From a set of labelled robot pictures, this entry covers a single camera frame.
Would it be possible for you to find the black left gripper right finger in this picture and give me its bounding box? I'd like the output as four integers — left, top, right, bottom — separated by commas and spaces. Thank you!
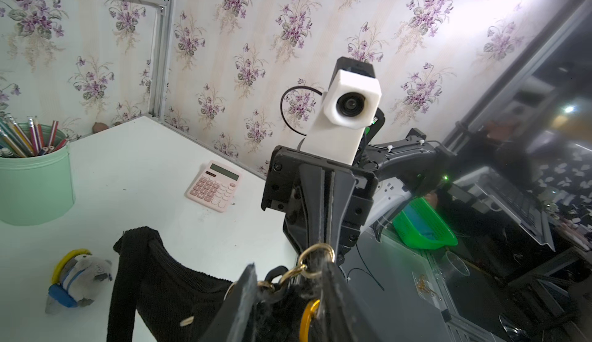
321, 263, 381, 342

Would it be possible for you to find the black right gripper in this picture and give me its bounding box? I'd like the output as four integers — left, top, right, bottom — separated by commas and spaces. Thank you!
261, 146, 378, 263

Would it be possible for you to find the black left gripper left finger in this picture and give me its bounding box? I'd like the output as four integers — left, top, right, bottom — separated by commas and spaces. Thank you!
199, 264, 257, 341

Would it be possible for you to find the black knitted shoulder bag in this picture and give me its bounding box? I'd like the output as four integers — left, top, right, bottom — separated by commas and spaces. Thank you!
106, 226, 314, 341

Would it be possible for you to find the yellow blue plush keychain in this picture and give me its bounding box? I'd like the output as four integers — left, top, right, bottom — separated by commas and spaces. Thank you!
45, 249, 114, 314

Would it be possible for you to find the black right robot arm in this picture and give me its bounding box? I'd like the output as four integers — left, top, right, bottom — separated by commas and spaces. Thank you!
261, 128, 455, 263

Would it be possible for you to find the green plastic basket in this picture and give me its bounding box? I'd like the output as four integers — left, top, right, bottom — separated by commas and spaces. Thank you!
393, 198, 458, 250

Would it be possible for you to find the pink calculator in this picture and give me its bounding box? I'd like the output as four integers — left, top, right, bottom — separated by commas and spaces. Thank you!
184, 161, 241, 212

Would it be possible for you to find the green pencil cup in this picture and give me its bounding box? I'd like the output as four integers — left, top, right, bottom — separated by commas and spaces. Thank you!
1, 144, 76, 226

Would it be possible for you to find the coloured pencils bunch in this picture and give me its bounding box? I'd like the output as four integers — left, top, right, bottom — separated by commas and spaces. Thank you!
1, 114, 69, 159

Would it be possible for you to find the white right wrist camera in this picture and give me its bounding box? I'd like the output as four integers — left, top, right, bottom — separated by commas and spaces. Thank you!
299, 57, 382, 166

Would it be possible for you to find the aluminium frame profile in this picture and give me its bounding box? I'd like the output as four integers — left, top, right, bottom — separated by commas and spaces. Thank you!
149, 0, 176, 121

